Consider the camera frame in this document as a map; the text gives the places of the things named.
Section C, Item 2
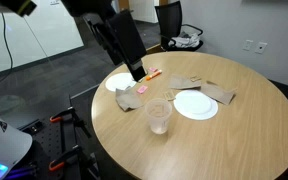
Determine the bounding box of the orange white marker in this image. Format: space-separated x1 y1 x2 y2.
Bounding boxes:
146 70 162 81

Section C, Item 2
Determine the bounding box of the grey white robot base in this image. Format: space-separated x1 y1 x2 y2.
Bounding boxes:
0 118 33 180

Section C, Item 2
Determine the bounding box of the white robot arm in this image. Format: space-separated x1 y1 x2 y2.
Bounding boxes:
61 0 147 82

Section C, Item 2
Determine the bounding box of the clear plastic cup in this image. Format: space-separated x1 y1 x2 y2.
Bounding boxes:
145 98 172 134

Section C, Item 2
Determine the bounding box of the pink sticky note pad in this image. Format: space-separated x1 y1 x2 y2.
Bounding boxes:
137 85 148 94

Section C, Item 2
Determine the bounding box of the brown napkin front left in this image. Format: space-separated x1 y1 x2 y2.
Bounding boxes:
115 88 143 111

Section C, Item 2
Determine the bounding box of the brown napkin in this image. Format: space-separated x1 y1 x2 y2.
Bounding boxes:
200 81 235 105
115 88 143 111
169 76 201 89

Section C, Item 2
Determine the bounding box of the pink eraser block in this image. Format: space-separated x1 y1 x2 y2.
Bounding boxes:
149 67 158 72

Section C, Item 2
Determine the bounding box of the white paper plate left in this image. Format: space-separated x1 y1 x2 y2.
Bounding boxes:
105 73 136 92

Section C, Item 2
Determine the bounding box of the white paper plate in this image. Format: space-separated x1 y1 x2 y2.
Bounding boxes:
173 90 218 120
105 73 136 92

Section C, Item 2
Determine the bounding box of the small wooden clip centre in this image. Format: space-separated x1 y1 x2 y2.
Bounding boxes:
164 90 175 101

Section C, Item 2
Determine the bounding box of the small wooden clip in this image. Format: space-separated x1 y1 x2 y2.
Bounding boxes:
189 76 201 82
164 90 175 101

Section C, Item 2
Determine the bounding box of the brown napkin centre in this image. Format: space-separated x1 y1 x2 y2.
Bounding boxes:
169 76 201 89

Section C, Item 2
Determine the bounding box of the small wooden clip back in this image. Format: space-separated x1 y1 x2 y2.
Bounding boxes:
189 76 201 82

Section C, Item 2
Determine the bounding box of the white paper plate right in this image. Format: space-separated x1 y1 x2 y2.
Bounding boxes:
173 90 218 120

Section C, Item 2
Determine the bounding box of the round wooden table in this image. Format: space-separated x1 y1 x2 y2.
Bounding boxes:
92 52 288 180

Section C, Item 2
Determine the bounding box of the black mesh office chair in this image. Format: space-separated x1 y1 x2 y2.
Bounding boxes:
155 1 204 51

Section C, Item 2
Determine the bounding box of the white cloth on chair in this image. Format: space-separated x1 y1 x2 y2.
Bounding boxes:
168 33 200 48

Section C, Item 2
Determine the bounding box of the orange black clamp upper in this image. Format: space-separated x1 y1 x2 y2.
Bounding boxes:
49 106 91 138

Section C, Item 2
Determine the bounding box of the orange black clamp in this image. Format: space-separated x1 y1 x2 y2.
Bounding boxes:
49 106 91 138
48 145 101 180

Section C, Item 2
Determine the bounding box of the brown napkin right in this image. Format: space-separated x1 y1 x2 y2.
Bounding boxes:
200 81 235 105

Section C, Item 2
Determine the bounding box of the orange black clamp lower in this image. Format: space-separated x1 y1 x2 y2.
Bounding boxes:
48 145 101 180

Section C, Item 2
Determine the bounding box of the black perforated breadboard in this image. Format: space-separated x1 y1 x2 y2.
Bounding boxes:
5 119 91 180

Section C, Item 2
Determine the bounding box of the white wall switch left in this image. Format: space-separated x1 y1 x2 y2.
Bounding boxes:
243 40 253 51

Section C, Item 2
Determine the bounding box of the white wall outlet right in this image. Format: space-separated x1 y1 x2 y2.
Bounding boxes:
255 42 267 54

